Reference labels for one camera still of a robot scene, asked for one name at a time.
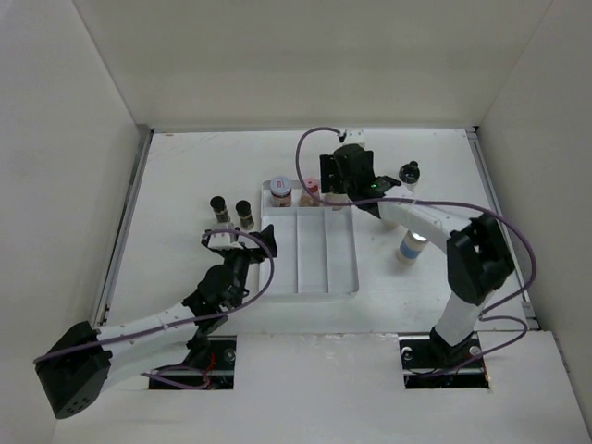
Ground grinder jar white contents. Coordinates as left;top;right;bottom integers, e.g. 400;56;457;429
324;192;351;211

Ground pink cap spice jar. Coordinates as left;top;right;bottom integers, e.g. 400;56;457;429
299;178;320;207

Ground orange label silver cap jar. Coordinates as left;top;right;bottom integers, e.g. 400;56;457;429
269;176;292;207

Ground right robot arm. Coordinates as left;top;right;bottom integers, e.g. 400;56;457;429
319;143;514;367

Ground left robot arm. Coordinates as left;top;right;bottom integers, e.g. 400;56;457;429
33;225;278;420

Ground dark spice bottle black cap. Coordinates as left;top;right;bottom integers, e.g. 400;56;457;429
235;200;254;230

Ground grinder jar right black top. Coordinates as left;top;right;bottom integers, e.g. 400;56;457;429
399;161;420;193

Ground white divided organizer tray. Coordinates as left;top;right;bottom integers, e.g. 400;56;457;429
259;180;360;303

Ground blue label bottle near grinders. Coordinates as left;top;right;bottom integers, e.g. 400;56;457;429
381;219;400;229

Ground dark spice bottle far left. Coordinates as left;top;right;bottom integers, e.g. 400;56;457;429
210;195;230;224

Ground blue label silver cap bottle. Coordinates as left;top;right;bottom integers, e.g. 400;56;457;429
396;230;429;265

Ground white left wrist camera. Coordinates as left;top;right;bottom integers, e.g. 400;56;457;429
338;128;365;149

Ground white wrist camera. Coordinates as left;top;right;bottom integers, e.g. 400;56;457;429
202;228;241;251
338;128;365;149

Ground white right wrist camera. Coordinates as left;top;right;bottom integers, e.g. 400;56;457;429
202;228;241;251

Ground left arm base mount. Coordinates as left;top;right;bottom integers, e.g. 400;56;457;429
148;336;238;390

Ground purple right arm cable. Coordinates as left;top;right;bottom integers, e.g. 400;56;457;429
295;126;538;378

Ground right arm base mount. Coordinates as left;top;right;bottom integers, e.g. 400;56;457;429
399;333;489;389

